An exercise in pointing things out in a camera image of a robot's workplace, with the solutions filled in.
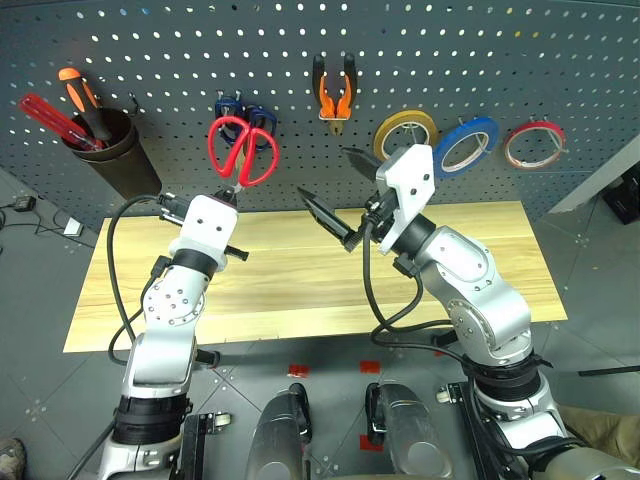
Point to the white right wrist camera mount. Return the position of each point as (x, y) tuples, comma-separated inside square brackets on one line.
[(407, 180)]

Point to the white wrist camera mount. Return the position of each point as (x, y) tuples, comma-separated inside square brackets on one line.
[(207, 225), (407, 180)]

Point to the brown cylindrical tool cup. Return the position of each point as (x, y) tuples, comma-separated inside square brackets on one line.
[(125, 160)]

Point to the orange black pliers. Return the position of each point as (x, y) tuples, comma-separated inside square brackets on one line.
[(334, 100)]

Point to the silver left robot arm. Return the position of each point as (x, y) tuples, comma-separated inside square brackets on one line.
[(170, 305)]

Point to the grey perforated pegboard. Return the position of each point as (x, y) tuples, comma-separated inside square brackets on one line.
[(450, 65)]

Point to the tan fabric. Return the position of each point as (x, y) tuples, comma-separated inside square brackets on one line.
[(605, 430)]

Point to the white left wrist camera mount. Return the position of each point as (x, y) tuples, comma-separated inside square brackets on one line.
[(207, 225)]

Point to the red tape roll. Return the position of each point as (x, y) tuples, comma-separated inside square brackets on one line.
[(515, 137)]

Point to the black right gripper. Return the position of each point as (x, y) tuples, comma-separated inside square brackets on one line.
[(382, 212)]

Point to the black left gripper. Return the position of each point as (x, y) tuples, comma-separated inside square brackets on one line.
[(173, 207)]

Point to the metal tape hook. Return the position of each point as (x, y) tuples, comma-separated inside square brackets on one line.
[(481, 140), (555, 135)]

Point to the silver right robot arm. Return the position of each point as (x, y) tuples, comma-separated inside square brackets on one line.
[(470, 270)]

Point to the yellow tape roll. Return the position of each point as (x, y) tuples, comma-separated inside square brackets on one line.
[(385, 131)]

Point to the grey camouflage shoe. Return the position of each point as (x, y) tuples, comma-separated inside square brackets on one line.
[(10, 457)]

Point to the black box on floor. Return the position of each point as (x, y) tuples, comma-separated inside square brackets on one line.
[(625, 200)]

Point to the black power adapter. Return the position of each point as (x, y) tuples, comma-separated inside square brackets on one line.
[(25, 203)]

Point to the black floor bar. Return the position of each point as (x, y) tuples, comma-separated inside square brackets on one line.
[(610, 370)]

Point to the metal pliers holder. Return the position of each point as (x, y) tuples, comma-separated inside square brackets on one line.
[(334, 118)]

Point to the blue tape roll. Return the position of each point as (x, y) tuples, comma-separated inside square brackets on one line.
[(467, 131)]

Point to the empty metal pegboard hook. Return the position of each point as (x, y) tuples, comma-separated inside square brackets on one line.
[(134, 104)]

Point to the small white box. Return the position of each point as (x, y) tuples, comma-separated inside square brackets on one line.
[(74, 227)]

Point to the dark rounded silver robot leg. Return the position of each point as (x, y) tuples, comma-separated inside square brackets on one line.
[(277, 435), (410, 430)]

